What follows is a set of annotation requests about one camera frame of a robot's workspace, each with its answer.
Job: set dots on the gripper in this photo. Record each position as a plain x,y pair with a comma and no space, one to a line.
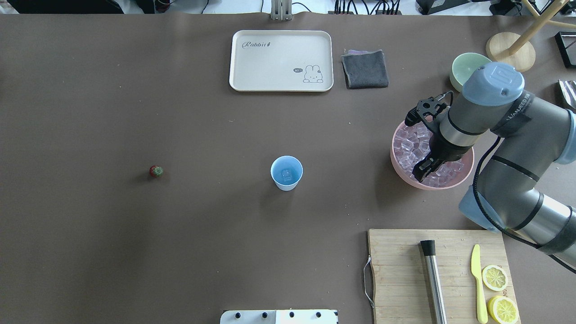
441,149

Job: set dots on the ice cube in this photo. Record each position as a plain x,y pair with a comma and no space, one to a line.
287,175

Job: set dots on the small strawberry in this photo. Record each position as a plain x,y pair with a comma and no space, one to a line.
156,171

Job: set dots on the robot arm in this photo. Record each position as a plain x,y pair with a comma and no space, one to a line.
531,135

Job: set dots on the pile of clear ice cubes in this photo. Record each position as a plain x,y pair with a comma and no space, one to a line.
409,148

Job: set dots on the blue plastic cup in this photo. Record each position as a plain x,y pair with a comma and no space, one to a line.
286,162

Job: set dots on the wooden cup tree stand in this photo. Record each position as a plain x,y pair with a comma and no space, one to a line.
515,49

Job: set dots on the pink bowl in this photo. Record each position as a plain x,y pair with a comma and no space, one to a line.
405,173

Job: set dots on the mint green bowl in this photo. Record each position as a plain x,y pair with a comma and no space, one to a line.
463,67

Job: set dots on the dark grey folded cloth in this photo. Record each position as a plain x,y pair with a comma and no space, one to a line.
365,69

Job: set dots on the wooden cutting board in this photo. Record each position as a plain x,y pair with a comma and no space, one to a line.
401,292

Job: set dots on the yellow plastic knife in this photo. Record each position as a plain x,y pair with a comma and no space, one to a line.
475,268

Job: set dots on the beige plastic tray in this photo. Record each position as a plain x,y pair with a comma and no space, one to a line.
281,61

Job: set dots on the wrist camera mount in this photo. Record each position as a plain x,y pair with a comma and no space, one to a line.
428,111

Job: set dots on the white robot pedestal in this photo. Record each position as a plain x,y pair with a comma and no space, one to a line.
288,316

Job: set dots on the aluminium frame post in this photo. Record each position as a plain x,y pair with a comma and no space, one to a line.
281,10

